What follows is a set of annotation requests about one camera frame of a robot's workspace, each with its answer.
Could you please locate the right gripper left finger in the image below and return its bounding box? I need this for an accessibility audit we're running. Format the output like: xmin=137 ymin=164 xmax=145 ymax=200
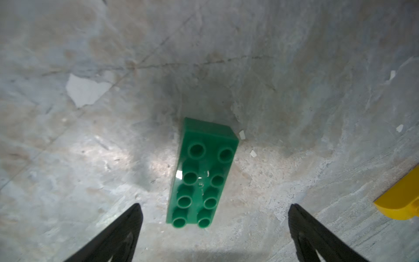
xmin=66 ymin=203 xmax=144 ymax=262

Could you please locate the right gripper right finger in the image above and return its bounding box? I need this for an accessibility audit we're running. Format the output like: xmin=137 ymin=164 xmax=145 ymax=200
xmin=288 ymin=204 xmax=366 ymax=262

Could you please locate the yellow half-round lego brick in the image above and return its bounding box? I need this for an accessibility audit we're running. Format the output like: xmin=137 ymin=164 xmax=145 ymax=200
xmin=374 ymin=165 xmax=419 ymax=221

